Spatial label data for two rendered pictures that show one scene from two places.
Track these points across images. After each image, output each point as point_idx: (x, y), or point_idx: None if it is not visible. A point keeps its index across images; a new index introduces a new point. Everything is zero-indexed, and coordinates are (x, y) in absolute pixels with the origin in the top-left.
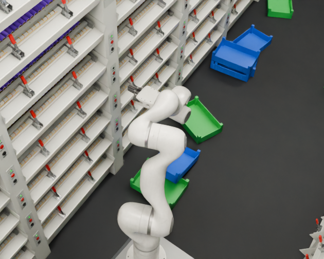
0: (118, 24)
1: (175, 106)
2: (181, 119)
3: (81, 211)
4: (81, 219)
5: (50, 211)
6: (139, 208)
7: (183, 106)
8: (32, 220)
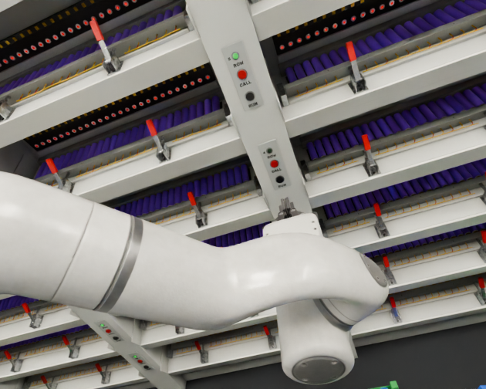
0: (268, 33)
1: None
2: (281, 360)
3: (251, 373)
4: (242, 384)
5: (159, 339)
6: None
7: (244, 316)
8: (113, 332)
